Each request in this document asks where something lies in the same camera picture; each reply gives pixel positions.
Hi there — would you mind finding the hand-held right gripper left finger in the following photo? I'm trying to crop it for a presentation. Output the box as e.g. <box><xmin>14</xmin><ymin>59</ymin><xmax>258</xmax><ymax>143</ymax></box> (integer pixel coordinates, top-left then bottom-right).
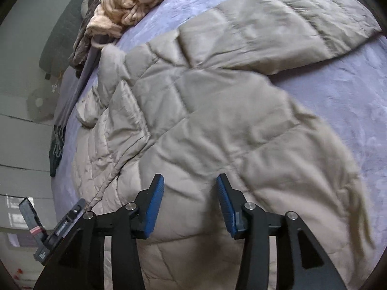
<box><xmin>33</xmin><ymin>174</ymin><xmax>165</xmax><ymax>290</ymax></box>

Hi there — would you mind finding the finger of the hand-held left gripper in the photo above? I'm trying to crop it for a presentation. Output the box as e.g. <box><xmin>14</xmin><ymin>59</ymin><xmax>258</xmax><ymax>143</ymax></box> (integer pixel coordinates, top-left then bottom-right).
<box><xmin>18</xmin><ymin>197</ymin><xmax>46</xmax><ymax>240</ymax></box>

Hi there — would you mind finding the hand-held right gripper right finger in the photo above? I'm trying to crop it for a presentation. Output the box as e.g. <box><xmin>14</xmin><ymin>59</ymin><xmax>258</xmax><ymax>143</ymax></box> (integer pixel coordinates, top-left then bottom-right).
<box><xmin>216</xmin><ymin>173</ymin><xmax>348</xmax><ymax>290</ymax></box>

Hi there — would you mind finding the beige puffer jacket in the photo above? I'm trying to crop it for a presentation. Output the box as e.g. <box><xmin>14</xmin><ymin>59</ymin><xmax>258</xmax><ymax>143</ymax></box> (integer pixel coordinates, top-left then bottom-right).
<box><xmin>71</xmin><ymin>0</ymin><xmax>382</xmax><ymax>290</ymax></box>

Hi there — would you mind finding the round grey floor fan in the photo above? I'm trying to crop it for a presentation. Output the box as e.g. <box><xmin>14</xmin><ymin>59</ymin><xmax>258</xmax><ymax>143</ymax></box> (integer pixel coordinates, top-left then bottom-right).
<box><xmin>27</xmin><ymin>87</ymin><xmax>56</xmax><ymax>123</ymax></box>

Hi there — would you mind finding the grey fringed scarf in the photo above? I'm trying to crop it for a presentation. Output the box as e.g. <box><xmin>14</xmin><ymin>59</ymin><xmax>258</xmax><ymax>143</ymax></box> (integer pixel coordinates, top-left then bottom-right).
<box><xmin>50</xmin><ymin>36</ymin><xmax>105</xmax><ymax>177</ymax></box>

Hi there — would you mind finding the lavender plush blanket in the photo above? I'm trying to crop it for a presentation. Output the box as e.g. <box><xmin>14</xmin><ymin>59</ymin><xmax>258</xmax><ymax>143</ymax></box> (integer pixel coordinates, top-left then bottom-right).
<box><xmin>50</xmin><ymin>0</ymin><xmax>387</xmax><ymax>248</ymax></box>

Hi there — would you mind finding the dark grey headboard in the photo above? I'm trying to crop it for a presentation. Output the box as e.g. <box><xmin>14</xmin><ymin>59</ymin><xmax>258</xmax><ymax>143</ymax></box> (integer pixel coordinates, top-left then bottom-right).
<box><xmin>39</xmin><ymin>0</ymin><xmax>100</xmax><ymax>76</ymax></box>

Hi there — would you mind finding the brown knitted garment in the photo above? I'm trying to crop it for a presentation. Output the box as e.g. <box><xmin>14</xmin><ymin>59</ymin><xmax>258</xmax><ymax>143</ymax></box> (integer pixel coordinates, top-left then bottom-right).
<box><xmin>69</xmin><ymin>0</ymin><xmax>103</xmax><ymax>70</ymax></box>

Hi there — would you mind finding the cream knitted sweater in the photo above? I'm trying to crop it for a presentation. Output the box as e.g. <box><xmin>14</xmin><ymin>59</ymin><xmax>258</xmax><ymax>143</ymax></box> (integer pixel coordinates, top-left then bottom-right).
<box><xmin>86</xmin><ymin>0</ymin><xmax>180</xmax><ymax>49</ymax></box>

